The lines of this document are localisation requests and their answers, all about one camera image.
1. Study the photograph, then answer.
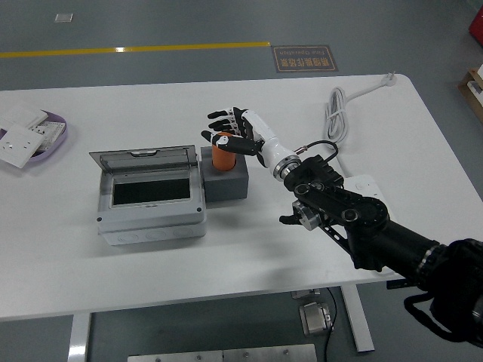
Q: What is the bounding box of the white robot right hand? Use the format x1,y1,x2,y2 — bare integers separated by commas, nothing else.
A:
201,106,300,170

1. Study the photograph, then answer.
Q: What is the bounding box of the orange cylinder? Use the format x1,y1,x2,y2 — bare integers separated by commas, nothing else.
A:
211,131,237,173

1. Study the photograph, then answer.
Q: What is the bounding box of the grey enclosure box with lid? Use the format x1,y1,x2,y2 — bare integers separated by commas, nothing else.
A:
88,144,208,247

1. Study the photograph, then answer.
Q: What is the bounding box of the grey cube block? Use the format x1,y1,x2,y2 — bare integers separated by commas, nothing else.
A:
200,146,251,204

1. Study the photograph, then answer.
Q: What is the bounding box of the silver metal box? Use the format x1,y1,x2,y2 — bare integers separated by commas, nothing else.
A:
299,301,335,336

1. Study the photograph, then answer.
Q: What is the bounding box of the brown floor sign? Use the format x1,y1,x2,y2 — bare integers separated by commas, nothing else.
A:
271,44,340,73

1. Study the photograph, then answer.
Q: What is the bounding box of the yellow floor tape line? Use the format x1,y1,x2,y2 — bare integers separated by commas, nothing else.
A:
0,40,272,60

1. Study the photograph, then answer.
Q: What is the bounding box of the white table leg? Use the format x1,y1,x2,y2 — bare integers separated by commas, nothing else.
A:
339,284,375,354
67,311,93,362

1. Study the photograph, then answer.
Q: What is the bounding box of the wooden crate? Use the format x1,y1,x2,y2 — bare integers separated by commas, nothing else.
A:
457,64,483,121

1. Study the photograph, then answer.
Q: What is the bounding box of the purple tray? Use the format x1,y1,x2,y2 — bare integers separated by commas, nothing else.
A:
0,109,69,164

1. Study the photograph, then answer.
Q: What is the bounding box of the white multi-hole socket plate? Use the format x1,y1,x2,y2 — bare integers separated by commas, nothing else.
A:
28,120,65,152

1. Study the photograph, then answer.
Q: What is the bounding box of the red object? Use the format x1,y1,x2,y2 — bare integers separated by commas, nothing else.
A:
467,7,483,41

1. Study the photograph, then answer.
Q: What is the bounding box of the white power cable with plug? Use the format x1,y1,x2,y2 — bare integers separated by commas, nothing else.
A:
324,72,398,178

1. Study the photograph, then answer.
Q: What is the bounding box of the black cable under table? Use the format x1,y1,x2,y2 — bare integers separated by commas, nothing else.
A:
322,287,339,362

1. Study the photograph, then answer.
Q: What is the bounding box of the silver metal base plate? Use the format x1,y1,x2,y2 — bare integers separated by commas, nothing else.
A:
127,343,318,362

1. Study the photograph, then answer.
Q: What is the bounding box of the white blank switch plate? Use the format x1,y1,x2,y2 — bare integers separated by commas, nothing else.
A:
0,105,48,131

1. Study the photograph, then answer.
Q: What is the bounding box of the large white wall socket plate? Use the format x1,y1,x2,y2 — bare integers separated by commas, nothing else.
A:
0,124,45,169

